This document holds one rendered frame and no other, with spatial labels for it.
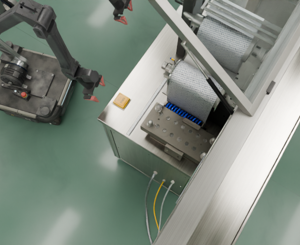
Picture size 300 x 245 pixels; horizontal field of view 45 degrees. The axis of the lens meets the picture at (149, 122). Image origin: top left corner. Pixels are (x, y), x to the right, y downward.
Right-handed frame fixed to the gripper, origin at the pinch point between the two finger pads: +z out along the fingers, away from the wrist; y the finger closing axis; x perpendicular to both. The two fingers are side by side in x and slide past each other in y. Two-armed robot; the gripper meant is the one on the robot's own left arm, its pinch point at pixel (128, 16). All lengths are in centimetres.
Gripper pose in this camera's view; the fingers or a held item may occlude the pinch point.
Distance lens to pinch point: 215.5
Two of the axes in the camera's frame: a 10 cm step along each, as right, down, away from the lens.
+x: -8.4, -0.7, 5.5
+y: 2.8, -9.1, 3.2
